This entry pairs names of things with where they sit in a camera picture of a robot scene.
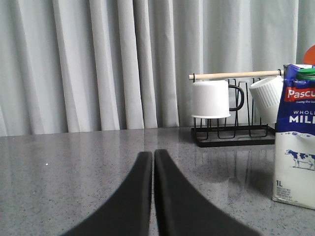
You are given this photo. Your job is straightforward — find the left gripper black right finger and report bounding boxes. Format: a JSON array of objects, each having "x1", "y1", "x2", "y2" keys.
[{"x1": 154, "y1": 149, "x2": 259, "y2": 236}]

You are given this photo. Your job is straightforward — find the black wire mug rack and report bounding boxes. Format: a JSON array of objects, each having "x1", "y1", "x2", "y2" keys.
[{"x1": 189, "y1": 69, "x2": 284, "y2": 147}]

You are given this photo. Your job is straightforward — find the white ribbed mug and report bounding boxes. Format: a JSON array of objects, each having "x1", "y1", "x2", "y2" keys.
[{"x1": 250, "y1": 75, "x2": 283, "y2": 124}]

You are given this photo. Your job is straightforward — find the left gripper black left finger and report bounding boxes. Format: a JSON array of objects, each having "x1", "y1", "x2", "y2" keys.
[{"x1": 64, "y1": 151, "x2": 153, "y2": 236}]

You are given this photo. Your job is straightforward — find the blue white milk carton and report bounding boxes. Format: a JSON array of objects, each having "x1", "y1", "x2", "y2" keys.
[{"x1": 272, "y1": 64, "x2": 315, "y2": 209}]

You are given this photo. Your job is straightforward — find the orange mug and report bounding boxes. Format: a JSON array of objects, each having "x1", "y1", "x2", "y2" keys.
[{"x1": 303, "y1": 45, "x2": 315, "y2": 65}]

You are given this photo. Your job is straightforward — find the grey curtain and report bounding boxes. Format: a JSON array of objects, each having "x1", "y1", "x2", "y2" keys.
[{"x1": 0, "y1": 0, "x2": 315, "y2": 136}]

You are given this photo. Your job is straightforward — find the white mug black handle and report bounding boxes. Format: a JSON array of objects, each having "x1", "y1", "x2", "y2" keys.
[{"x1": 191, "y1": 80, "x2": 245, "y2": 119}]

